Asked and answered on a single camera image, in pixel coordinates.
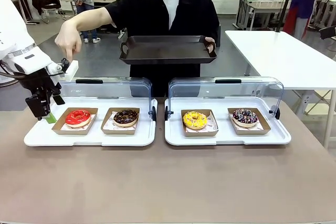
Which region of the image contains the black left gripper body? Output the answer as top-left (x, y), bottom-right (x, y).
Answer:
top-left (19, 68), bottom-right (62, 99)

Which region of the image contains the red glazed donut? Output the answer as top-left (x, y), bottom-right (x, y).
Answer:
top-left (65, 109), bottom-right (92, 128)

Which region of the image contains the brown cardboard donut box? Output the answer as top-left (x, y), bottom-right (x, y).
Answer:
top-left (181, 109), bottom-right (219, 137)
top-left (101, 107), bottom-right (141, 135)
top-left (227, 107), bottom-right (271, 136)
top-left (51, 107), bottom-right (99, 136)

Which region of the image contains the printed white paper liner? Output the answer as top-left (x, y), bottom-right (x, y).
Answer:
top-left (60, 113), bottom-right (97, 132)
top-left (185, 117), bottom-right (218, 133)
top-left (232, 115), bottom-right (264, 131)
top-left (102, 112), bottom-right (139, 131)

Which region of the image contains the black serving tray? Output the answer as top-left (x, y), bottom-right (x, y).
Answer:
top-left (119, 35), bottom-right (218, 65)

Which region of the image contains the yellow glazed donut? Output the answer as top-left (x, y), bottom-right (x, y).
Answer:
top-left (183, 111), bottom-right (208, 130)

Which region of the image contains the person right forearm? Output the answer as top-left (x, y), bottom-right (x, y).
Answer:
top-left (62, 6), bottom-right (118, 36)

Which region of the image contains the chocolate sprinkled donut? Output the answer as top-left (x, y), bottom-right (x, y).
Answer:
top-left (113, 109), bottom-right (139, 127)

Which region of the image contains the person torso in black jacket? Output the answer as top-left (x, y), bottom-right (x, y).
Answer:
top-left (104, 0), bottom-right (220, 98)

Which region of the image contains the purple drizzled donut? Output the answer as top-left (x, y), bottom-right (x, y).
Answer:
top-left (232, 108), bottom-right (258, 127)

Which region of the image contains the person right hand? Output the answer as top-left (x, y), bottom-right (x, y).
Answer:
top-left (54, 22), bottom-right (82, 63)

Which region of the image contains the person left hand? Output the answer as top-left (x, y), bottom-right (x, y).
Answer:
top-left (204, 36), bottom-right (216, 54)

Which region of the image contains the clear display lid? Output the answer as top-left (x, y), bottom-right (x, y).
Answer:
top-left (59, 77), bottom-right (158, 122)
top-left (164, 76), bottom-right (285, 121)

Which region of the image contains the white display tray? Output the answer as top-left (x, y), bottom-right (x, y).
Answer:
top-left (23, 97), bottom-right (158, 147)
top-left (164, 97), bottom-right (292, 146)

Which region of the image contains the chair with black jacket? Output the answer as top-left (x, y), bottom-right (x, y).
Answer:
top-left (31, 0), bottom-right (68, 25)

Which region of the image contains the background grey work table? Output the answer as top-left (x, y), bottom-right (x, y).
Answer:
top-left (236, 0), bottom-right (289, 31)

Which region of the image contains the white side table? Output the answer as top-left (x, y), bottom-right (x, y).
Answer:
top-left (224, 29), bottom-right (336, 149)

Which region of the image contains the dark left arm cable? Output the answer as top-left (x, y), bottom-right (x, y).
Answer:
top-left (0, 61), bottom-right (27, 80)

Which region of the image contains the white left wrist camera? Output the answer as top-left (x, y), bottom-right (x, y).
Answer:
top-left (54, 58), bottom-right (79, 82)

